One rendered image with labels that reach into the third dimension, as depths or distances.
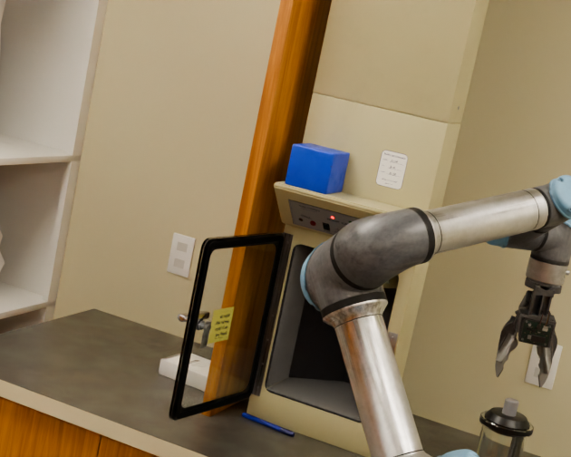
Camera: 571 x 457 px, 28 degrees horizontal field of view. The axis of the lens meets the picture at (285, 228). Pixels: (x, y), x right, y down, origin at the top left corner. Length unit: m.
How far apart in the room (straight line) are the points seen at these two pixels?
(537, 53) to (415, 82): 0.47
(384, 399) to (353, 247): 0.26
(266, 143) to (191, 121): 0.69
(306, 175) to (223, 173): 0.71
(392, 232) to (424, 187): 0.64
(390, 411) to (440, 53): 0.89
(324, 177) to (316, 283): 0.54
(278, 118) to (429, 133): 0.34
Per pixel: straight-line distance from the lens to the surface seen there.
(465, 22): 2.46
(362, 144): 2.52
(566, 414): 2.93
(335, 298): 1.91
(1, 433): 2.75
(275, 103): 2.51
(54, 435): 2.66
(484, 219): 1.95
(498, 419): 2.32
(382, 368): 1.90
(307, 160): 2.45
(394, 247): 1.84
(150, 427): 2.53
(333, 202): 2.43
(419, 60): 2.48
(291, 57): 2.54
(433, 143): 2.47
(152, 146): 3.24
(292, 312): 2.69
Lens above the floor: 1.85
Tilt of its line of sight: 10 degrees down
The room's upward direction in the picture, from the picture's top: 12 degrees clockwise
